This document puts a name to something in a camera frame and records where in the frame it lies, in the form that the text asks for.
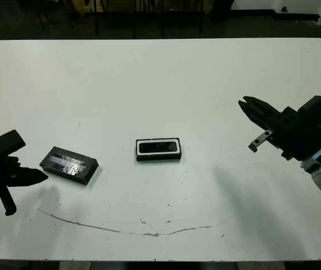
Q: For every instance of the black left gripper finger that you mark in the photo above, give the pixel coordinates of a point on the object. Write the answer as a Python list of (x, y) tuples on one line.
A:
[(28, 181), (31, 173)]

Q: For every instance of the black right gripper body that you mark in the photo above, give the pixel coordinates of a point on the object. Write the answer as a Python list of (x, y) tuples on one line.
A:
[(295, 137)]

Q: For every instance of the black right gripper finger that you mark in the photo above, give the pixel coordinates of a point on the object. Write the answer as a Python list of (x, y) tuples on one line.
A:
[(268, 114), (255, 119)]

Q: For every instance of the black box lid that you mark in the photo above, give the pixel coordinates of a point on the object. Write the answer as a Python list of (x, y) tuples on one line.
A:
[(67, 166)]

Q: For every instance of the black slim camera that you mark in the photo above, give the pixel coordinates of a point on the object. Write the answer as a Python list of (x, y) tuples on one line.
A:
[(157, 147)]

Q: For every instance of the black box with white insert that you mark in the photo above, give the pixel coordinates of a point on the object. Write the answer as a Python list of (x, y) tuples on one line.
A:
[(157, 158)]

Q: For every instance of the small black round fixture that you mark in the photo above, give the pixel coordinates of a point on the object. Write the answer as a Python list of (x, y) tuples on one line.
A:
[(284, 9)]

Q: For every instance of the black metal furniture leg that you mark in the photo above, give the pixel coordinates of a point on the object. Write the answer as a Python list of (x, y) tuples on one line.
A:
[(96, 19)]

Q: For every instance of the yellow wooden cabinet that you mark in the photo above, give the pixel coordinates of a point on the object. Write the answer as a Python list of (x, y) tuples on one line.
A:
[(84, 6)]

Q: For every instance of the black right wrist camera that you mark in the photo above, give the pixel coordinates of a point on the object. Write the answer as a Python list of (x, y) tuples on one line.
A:
[(316, 109)]

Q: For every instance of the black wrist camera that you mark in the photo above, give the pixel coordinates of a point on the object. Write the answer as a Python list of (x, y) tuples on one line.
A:
[(5, 142), (316, 109)]

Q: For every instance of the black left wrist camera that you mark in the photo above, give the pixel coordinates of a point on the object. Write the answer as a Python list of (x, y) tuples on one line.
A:
[(5, 142)]

